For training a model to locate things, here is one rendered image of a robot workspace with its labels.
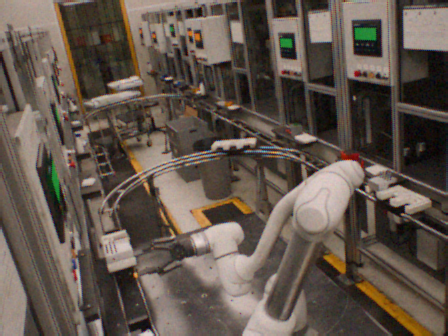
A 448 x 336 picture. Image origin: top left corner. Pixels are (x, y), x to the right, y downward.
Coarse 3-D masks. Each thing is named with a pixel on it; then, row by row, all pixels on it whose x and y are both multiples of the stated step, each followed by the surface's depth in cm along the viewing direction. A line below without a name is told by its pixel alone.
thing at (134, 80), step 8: (128, 80) 840; (136, 80) 795; (112, 88) 818; (120, 88) 785; (144, 88) 805; (136, 104) 884; (128, 112) 882; (136, 112) 872; (120, 120) 838; (128, 120) 817; (136, 120) 812; (120, 128) 880; (128, 128) 809
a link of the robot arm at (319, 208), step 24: (312, 192) 129; (336, 192) 130; (312, 216) 127; (336, 216) 127; (312, 240) 135; (288, 264) 145; (312, 264) 144; (288, 288) 148; (264, 312) 158; (288, 312) 154
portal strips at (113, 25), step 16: (96, 0) 899; (112, 0) 909; (80, 16) 897; (112, 16) 917; (80, 32) 904; (112, 32) 925; (80, 48) 912; (112, 48) 935; (128, 48) 944; (80, 64) 920; (96, 64) 933; (112, 64) 944; (128, 64) 954; (96, 80) 942; (96, 96) 950
